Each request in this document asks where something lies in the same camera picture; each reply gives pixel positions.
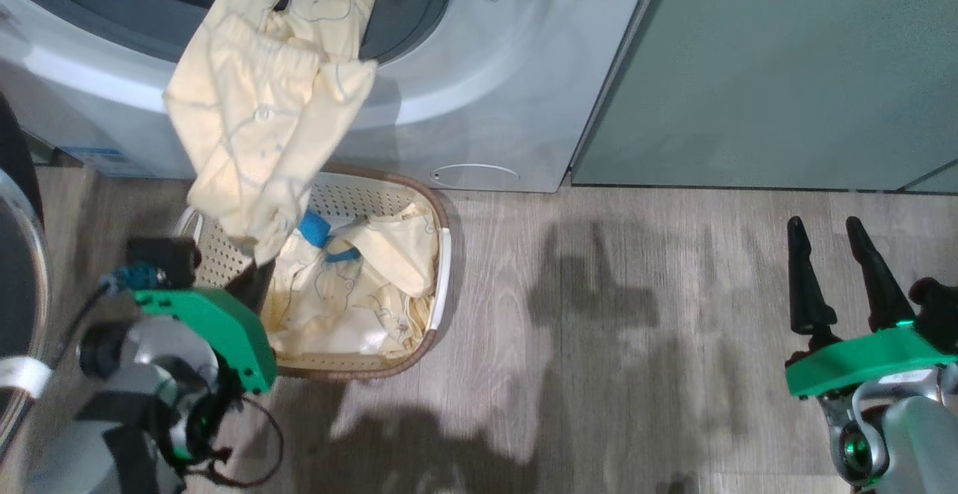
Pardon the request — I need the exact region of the wide plain green cabinet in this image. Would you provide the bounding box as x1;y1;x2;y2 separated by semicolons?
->
570;0;958;194

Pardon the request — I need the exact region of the blue cable connector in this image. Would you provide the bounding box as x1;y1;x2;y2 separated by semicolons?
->
101;266;165;294

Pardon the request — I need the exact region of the round grey filter access cover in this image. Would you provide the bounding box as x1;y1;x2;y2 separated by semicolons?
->
430;163;521;186

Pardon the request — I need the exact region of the blue energy label sticker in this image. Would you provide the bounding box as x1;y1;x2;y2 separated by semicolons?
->
56;146;150;179

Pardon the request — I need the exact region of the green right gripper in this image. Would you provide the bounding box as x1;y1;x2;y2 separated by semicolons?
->
784;216;958;399

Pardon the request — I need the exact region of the cream perforated basket brown rim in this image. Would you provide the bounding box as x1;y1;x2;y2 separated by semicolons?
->
174;163;454;381

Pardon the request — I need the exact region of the pale yellow baby garment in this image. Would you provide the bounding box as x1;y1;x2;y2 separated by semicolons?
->
260;202;441;360
163;0;382;266

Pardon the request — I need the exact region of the white front-load washing machine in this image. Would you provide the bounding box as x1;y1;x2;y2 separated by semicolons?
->
0;0;659;194

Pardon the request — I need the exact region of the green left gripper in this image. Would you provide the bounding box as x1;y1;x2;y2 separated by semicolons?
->
133;257;278;394

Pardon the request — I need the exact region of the washing machine glass door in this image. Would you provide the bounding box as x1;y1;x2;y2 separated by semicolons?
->
0;90;53;465

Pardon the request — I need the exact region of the thin dark left arm cable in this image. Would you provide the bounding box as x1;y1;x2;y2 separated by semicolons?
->
191;395;285;490

